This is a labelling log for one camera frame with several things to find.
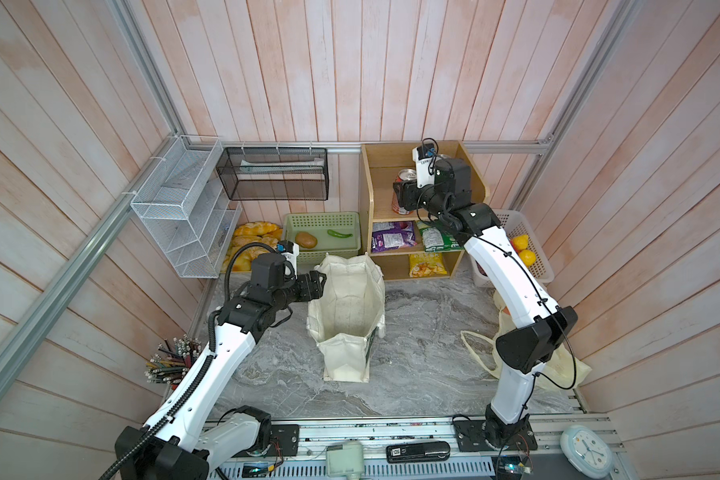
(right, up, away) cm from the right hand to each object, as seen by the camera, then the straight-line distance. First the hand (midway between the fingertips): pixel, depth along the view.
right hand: (403, 180), depth 75 cm
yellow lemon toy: (+48, -20, +25) cm, 57 cm away
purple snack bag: (-1, -13, +17) cm, 21 cm away
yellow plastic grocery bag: (+45, -52, +6) cm, 69 cm away
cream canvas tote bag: (-16, -40, +20) cm, 48 cm away
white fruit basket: (+49, -14, +32) cm, 60 cm away
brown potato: (-32, -13, +37) cm, 51 cm away
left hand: (-23, -27, 0) cm, 35 cm away
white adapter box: (-15, -67, -7) cm, 69 cm away
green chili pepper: (-19, -11, +43) cm, 48 cm away
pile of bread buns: (-52, -13, +34) cm, 63 cm away
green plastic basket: (-26, -10, +43) cm, 51 cm away
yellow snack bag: (+13, -22, +29) cm, 38 cm away
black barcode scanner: (+2, -65, -8) cm, 65 cm away
